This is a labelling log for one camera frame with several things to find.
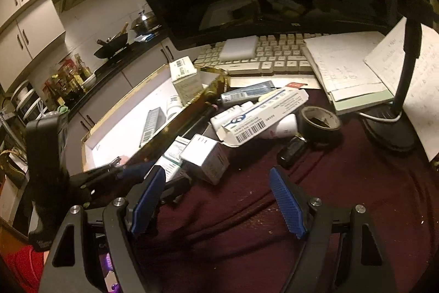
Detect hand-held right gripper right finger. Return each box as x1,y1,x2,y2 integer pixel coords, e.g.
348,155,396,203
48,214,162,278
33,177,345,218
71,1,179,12
268,167,399,293

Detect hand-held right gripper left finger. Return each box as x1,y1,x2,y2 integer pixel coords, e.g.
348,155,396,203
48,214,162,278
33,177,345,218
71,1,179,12
38,165,167,293

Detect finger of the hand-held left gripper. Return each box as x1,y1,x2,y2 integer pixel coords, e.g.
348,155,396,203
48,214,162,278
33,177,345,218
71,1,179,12
70,158,155,191
84,178,192,208

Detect green and white medicine box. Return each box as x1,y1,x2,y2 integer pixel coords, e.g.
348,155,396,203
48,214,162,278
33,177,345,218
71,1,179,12
156,137,191,182

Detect gold tray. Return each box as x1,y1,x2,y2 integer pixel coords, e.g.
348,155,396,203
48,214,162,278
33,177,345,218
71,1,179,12
80,64,230,173

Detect black key fob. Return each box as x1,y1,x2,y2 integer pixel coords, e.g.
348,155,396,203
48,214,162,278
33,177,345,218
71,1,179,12
276,137,309,168

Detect dark tape roll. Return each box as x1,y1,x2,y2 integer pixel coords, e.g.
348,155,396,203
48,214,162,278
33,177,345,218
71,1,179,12
297,106,344,151

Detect small white carton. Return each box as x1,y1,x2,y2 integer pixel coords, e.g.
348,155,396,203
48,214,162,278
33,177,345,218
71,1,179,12
179,133,230,185

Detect grey striped slim box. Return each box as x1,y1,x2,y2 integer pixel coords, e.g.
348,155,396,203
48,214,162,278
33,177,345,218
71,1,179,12
139,108,165,147

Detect maroon tablecloth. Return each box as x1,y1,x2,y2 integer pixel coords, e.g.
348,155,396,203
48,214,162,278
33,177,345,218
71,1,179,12
65,87,439,293

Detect small white bottle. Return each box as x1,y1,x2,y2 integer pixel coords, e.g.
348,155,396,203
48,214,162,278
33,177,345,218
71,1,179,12
166,96,184,124

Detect black pen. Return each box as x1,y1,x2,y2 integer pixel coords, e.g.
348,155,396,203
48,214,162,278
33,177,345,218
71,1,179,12
176,102,220,143

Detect white plastic bottle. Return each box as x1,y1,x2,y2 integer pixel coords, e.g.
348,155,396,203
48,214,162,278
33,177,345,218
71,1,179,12
269,113,299,139

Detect white box with blue print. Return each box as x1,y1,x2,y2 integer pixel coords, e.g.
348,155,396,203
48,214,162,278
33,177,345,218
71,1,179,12
210,101,254,139

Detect row of condiment bottles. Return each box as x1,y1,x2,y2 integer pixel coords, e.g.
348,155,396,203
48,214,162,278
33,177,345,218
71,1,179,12
43,54,91,108

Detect long white barcode box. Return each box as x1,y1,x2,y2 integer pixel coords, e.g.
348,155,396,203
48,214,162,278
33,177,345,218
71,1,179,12
215,87,311,146

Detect white base cabinets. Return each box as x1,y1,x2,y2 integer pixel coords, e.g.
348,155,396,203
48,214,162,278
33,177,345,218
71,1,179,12
67,35,179,156

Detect black kitchen counter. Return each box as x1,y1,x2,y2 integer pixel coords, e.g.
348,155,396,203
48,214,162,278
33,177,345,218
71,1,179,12
67,32,172,122

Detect white carton with barcode label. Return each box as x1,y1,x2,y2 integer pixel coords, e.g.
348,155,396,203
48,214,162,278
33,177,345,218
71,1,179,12
168,56,206,106

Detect grey ointment tube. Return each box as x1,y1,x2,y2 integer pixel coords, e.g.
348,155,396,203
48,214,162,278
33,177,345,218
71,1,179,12
219,80,277,104

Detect black desk lamp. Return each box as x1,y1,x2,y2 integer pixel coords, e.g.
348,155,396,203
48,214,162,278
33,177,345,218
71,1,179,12
309,0,434,153

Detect black wok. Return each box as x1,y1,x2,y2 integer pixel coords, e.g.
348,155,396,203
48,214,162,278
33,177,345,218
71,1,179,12
93,32,129,60

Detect beige keyboard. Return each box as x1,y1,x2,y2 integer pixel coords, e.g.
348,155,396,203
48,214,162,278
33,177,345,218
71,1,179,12
192,33,330,77

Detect steel pot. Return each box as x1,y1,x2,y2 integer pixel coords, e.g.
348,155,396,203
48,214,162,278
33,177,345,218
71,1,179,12
130,10,162,34

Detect stack of paper notebooks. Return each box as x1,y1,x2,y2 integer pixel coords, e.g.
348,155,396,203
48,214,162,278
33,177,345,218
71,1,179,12
302,30,395,116

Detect white foam block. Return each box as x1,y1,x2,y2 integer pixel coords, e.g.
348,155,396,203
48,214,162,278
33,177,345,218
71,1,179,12
219,35,259,62

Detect handwritten paper sheet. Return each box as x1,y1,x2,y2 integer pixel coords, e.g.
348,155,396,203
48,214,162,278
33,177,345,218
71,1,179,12
364,16,439,163

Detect white cable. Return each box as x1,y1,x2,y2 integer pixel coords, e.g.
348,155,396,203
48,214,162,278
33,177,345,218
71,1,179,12
360,110,403,124

